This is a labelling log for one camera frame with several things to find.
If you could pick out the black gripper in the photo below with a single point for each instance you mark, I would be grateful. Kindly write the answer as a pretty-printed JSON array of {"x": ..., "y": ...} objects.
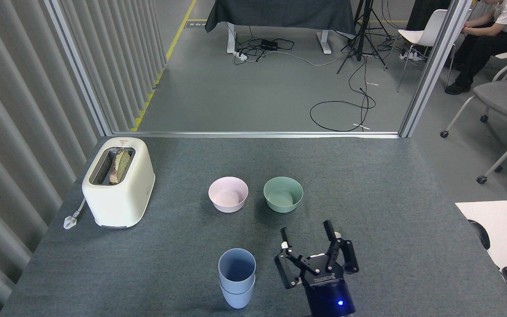
[{"x": 328, "y": 297}]

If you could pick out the blue cup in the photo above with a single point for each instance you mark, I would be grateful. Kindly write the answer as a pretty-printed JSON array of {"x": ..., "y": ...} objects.
[
  {"x": 237, "y": 300},
  {"x": 236, "y": 269}
]

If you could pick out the green bowl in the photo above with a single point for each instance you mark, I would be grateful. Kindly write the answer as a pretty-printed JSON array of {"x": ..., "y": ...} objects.
[{"x": 283, "y": 199}]

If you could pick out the pink bowl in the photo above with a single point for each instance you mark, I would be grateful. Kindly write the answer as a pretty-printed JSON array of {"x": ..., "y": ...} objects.
[{"x": 228, "y": 198}]

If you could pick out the black computer mouse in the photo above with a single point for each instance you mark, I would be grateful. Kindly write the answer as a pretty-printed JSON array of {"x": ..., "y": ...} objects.
[{"x": 482, "y": 235}]

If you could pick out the white power strip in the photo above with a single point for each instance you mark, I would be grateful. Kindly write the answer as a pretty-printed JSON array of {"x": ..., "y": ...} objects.
[
  {"x": 410, "y": 55},
  {"x": 240, "y": 55}
]

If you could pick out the white table leg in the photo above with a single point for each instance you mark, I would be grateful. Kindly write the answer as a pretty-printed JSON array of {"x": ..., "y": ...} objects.
[
  {"x": 231, "y": 39},
  {"x": 323, "y": 43}
]

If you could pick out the cream white toaster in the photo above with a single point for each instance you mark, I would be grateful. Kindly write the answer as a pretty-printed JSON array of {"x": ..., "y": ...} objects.
[{"x": 119, "y": 198}]

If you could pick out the black power adapter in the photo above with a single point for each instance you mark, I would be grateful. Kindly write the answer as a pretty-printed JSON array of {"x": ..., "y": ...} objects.
[{"x": 269, "y": 44}]

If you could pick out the toasted bread slice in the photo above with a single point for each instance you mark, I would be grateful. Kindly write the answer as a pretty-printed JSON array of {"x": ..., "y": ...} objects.
[{"x": 119, "y": 166}]

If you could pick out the black tripod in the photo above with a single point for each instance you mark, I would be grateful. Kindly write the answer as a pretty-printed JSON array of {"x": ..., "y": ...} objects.
[{"x": 359, "y": 35}]

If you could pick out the grey wheeled chair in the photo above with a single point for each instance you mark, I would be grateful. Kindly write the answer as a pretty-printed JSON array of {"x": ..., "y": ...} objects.
[
  {"x": 506, "y": 154},
  {"x": 504, "y": 97}
]

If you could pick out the dark grey tablecloth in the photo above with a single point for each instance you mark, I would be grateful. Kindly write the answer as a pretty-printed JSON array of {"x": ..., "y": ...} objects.
[{"x": 280, "y": 15}]

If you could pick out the white toaster power plug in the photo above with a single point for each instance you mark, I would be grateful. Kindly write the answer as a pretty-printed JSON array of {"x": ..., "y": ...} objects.
[{"x": 71, "y": 221}]

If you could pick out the white plastic chair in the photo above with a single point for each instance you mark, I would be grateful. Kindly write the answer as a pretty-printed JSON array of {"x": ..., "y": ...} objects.
[{"x": 429, "y": 28}]

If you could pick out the person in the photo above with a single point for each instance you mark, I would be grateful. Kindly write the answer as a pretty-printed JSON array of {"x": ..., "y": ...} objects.
[{"x": 491, "y": 44}]

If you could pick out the silver frame crossbar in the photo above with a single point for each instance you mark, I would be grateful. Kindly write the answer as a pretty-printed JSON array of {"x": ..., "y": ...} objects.
[{"x": 253, "y": 134}]

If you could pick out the silver frame post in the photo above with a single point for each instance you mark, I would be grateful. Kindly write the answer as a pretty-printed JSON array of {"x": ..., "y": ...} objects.
[
  {"x": 79, "y": 70},
  {"x": 434, "y": 66}
]

